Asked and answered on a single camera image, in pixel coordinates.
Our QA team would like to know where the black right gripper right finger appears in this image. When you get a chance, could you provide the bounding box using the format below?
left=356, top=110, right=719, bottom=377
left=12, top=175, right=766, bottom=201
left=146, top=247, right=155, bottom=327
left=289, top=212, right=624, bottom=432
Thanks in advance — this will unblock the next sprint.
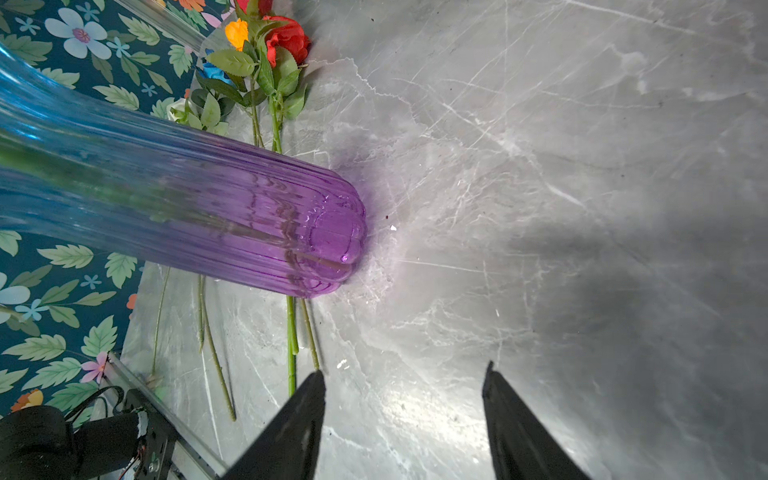
left=482, top=363, right=589, bottom=480

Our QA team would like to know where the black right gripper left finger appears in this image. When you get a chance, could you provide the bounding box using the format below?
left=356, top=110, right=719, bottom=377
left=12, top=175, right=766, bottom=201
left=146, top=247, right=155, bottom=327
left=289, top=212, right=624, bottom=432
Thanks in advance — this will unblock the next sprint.
left=223, top=371, right=326, bottom=480

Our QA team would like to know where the blue rose stem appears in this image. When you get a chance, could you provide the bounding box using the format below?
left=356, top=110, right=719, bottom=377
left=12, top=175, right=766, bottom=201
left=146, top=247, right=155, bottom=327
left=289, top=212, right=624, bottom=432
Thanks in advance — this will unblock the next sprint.
left=189, top=59, right=235, bottom=122

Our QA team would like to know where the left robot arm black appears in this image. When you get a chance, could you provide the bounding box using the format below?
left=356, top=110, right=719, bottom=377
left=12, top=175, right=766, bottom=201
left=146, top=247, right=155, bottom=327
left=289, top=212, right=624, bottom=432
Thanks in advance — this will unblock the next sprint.
left=1, top=406, right=145, bottom=480

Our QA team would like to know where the purple blue glass vase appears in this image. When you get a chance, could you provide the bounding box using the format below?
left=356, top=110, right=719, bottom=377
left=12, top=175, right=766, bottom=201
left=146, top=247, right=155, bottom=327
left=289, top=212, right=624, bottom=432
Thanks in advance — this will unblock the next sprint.
left=1, top=51, right=367, bottom=298

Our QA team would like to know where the white rose stem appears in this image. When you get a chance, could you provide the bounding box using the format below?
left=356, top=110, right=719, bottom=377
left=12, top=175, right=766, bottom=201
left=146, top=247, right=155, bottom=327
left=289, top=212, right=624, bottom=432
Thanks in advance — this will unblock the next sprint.
left=167, top=98, right=191, bottom=125

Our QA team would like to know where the orange rose stem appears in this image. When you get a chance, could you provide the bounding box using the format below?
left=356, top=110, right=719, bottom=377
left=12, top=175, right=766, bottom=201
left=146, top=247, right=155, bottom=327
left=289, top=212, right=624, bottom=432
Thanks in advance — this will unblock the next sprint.
left=204, top=19, right=266, bottom=147

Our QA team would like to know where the red rose stem lying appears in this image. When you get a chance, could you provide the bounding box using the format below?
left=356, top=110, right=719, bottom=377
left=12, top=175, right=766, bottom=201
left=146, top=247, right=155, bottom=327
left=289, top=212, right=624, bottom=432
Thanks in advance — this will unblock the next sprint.
left=247, top=14, right=319, bottom=396

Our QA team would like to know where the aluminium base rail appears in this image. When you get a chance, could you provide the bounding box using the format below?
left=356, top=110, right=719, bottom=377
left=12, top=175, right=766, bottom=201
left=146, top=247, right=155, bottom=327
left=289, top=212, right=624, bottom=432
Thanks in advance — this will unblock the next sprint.
left=103, top=355, right=227, bottom=479

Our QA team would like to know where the aluminium frame post left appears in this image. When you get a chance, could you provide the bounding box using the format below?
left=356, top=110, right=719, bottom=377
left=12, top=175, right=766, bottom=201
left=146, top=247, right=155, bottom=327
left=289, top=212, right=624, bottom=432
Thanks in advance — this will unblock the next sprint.
left=117, top=0, right=205, bottom=52

